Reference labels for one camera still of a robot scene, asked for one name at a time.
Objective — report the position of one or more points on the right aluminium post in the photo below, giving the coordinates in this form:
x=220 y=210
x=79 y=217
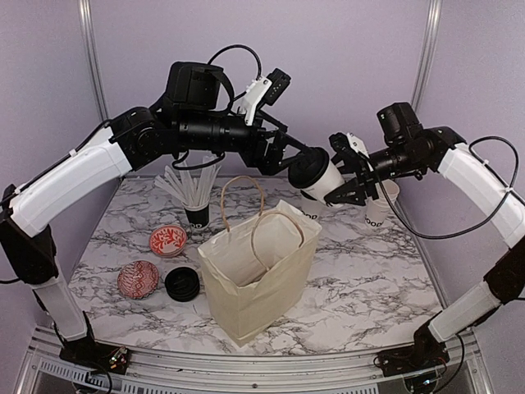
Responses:
x=429 y=43

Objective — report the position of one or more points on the stack of black lids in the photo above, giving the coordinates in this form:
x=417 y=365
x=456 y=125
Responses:
x=182 y=284

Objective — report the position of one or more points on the left aluminium post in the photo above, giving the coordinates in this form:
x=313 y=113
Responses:
x=87 y=31

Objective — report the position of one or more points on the stack of white cups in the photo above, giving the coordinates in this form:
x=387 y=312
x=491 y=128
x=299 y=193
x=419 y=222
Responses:
x=378 y=209

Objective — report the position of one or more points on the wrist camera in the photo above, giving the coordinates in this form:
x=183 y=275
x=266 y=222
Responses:
x=345 y=143
x=263 y=91

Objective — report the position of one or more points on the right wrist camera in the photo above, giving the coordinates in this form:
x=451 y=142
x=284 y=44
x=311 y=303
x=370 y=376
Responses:
x=345 y=143

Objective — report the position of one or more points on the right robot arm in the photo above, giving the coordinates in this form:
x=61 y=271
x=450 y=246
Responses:
x=413 y=150

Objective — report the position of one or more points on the cream paper bag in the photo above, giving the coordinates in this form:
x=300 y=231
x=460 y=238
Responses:
x=255 y=271

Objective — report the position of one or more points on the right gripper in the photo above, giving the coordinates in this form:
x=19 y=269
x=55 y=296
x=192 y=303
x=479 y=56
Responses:
x=366 y=180

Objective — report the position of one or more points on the black cup with straws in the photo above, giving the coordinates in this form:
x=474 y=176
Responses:
x=191 y=185

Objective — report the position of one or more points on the red patterned bowl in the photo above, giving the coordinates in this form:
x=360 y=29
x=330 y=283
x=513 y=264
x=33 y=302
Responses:
x=138 y=280

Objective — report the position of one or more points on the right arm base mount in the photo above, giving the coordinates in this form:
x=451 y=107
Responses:
x=425 y=352

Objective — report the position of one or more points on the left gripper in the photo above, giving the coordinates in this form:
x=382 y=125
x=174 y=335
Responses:
x=271 y=161

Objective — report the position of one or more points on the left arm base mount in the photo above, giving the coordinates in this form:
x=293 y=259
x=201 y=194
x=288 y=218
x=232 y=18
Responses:
x=91 y=353

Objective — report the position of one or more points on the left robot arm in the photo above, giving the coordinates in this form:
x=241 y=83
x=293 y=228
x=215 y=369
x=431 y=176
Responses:
x=184 y=118

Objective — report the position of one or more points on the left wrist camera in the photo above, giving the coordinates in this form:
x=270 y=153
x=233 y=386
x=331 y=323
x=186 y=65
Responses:
x=263 y=91

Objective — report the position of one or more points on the aluminium post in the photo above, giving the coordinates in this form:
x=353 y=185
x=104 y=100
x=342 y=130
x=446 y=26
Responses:
x=429 y=43
x=87 y=31

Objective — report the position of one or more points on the white paper coffee cup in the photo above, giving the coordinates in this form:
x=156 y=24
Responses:
x=311 y=208

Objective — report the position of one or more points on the aluminium front rail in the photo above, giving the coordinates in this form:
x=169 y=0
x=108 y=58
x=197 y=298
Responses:
x=163 y=371

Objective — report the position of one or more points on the red floral bowl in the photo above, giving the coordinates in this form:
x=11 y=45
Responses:
x=168 y=241

